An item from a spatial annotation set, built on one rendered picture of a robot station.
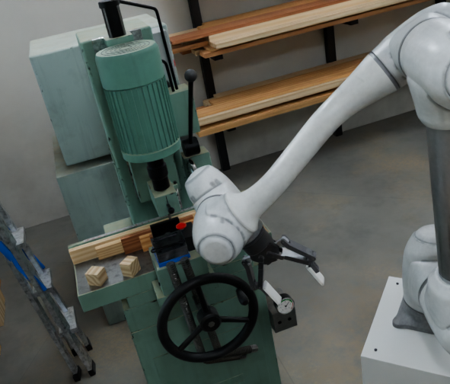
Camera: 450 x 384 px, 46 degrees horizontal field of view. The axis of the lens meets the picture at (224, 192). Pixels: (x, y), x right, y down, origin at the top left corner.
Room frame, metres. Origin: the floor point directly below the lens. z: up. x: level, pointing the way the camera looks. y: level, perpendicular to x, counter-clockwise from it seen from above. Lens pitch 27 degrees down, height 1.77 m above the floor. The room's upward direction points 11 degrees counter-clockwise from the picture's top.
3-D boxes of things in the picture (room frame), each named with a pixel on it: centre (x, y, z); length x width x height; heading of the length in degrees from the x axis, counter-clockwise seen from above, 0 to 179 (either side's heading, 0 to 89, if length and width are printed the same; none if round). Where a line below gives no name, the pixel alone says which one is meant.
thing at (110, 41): (1.62, 0.22, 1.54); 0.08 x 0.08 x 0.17; 13
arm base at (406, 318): (1.15, -0.51, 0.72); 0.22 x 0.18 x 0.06; 147
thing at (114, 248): (1.50, 0.15, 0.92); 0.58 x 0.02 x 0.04; 103
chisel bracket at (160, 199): (1.51, 0.19, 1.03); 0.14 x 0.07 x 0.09; 13
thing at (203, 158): (1.70, 0.07, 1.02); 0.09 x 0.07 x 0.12; 103
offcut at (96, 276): (1.31, 0.41, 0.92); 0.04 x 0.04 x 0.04; 65
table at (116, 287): (1.38, 0.19, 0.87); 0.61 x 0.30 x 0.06; 103
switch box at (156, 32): (1.83, 0.12, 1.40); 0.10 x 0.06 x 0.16; 13
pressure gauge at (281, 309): (1.34, -0.11, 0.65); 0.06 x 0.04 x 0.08; 103
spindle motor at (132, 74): (1.49, 0.19, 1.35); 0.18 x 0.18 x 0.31
